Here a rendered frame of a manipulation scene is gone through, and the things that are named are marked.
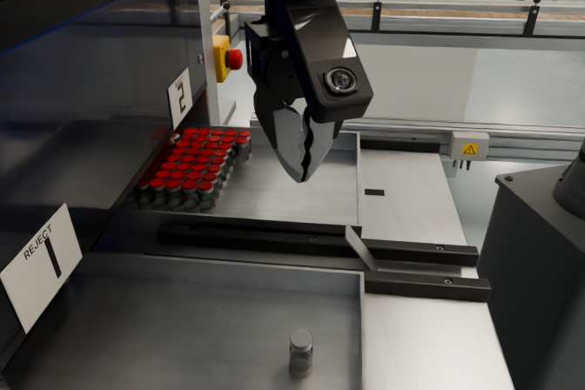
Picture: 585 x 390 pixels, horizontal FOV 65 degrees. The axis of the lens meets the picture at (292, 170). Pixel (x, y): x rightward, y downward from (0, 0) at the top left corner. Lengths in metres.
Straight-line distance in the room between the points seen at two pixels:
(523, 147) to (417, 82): 0.65
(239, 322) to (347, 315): 0.12
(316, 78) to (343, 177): 0.41
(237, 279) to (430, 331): 0.22
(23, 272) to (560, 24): 1.53
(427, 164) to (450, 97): 1.53
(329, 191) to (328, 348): 0.28
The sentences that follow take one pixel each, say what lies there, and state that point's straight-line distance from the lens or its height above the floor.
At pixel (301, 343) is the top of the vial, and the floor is 0.93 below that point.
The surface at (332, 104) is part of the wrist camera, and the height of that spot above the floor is 1.14.
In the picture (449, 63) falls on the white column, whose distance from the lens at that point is 2.25.
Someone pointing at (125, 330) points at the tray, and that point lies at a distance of 0.54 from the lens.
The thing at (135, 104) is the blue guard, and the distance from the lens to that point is 0.54.
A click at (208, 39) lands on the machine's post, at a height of 1.06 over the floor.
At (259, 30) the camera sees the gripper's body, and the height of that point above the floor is 1.16.
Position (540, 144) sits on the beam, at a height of 0.51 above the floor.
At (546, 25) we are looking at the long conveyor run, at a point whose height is 0.92.
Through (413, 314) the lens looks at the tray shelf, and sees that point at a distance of 0.54.
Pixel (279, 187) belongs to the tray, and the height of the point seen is 0.88.
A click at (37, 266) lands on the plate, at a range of 0.41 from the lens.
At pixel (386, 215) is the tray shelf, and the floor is 0.88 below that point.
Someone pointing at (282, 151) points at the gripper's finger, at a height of 1.06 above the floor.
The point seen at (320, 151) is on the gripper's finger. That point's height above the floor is 1.05.
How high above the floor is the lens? 1.27
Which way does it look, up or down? 32 degrees down
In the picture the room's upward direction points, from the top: straight up
